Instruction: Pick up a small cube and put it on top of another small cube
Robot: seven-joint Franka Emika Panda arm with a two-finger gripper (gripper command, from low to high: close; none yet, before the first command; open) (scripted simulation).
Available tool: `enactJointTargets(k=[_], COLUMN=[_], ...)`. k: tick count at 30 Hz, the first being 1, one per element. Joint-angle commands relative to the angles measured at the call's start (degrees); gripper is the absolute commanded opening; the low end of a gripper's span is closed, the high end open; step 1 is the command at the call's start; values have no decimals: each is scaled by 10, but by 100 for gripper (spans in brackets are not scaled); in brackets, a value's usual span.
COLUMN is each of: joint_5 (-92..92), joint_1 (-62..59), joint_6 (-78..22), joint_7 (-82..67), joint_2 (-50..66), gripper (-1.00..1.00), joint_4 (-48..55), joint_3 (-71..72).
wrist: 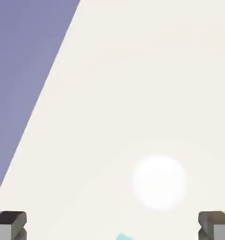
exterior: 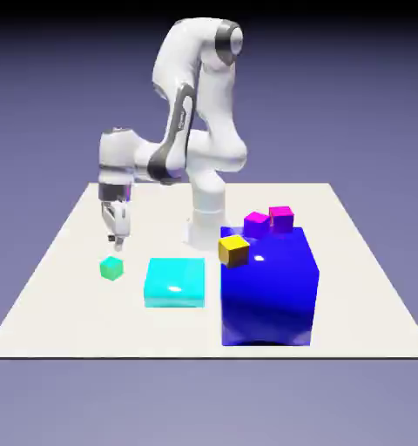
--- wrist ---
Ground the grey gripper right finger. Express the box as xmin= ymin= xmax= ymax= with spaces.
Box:
xmin=198 ymin=210 xmax=225 ymax=240

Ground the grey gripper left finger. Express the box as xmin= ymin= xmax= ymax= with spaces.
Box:
xmin=0 ymin=210 xmax=28 ymax=240

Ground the small turquoise cube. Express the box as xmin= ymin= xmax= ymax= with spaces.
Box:
xmin=115 ymin=232 xmax=136 ymax=240

